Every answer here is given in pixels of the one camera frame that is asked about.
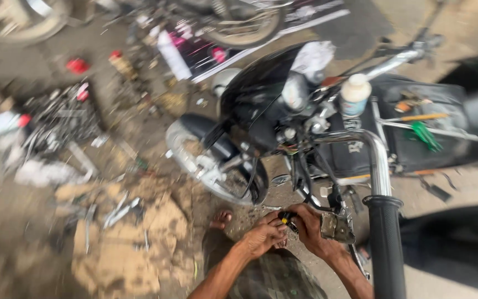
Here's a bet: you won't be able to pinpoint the metal switch housing plate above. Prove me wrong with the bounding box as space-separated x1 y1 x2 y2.
320 212 356 245

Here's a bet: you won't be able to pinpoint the white can red cap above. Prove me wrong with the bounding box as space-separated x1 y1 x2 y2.
0 111 32 138

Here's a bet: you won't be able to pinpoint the person's plaid shorts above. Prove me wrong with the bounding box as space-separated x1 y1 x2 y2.
202 228 329 299

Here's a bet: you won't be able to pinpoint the person's left hand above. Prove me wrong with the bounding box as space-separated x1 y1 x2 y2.
241 211 288 261

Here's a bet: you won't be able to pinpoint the green handled tool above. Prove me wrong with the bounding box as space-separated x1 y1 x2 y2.
409 121 444 153

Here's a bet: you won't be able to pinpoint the white cloth rag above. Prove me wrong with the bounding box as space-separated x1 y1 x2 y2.
14 160 84 187

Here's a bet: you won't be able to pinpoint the brown spray can red cap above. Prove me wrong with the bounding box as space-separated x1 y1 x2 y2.
108 50 138 80

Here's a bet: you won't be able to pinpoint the small black yellow switch part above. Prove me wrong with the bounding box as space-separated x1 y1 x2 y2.
278 211 299 234

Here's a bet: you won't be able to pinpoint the orange handled screwdriver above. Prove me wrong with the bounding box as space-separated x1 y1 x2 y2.
394 113 449 123

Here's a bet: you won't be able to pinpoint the printed banner sheet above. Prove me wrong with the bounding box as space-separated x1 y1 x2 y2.
156 0 351 84

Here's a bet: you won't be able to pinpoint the parked motorcycle wheel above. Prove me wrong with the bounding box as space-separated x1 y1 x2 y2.
199 0 286 49

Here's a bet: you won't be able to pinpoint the person's foot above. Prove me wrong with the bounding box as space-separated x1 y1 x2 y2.
209 210 233 230

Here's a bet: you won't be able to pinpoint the grey tyre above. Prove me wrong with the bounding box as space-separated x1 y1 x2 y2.
0 0 73 45

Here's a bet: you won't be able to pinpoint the black motorcycle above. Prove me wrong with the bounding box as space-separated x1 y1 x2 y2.
165 35 478 299

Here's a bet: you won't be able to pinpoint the torn brown cardboard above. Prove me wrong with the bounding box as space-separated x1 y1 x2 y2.
54 179 200 296

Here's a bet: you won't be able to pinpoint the person's right hand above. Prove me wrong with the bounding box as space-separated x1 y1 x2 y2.
287 203 346 262

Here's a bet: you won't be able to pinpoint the pile of steel wrenches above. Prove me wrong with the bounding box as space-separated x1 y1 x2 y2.
83 192 142 255

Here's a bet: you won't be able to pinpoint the white plastic bottle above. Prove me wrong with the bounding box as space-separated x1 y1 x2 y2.
340 73 372 118

